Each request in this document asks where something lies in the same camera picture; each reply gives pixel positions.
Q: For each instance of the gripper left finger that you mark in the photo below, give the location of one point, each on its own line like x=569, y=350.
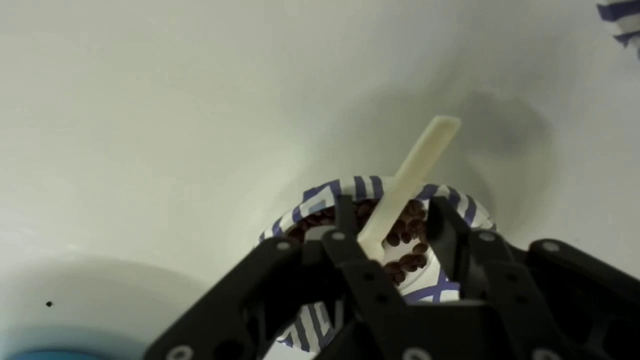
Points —
x=240, y=295

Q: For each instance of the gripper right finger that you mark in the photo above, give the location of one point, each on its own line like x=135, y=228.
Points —
x=560, y=285

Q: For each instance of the blue and white patterned bowl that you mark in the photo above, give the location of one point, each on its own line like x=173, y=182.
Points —
x=320, y=193

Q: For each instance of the white plastic spoon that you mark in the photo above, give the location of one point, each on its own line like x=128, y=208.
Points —
x=415, y=165

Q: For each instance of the blue and white striped cup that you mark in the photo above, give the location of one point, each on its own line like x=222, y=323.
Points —
x=620, y=12

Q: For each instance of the heap of coffee beans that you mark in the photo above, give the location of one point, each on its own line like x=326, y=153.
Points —
x=409, y=261

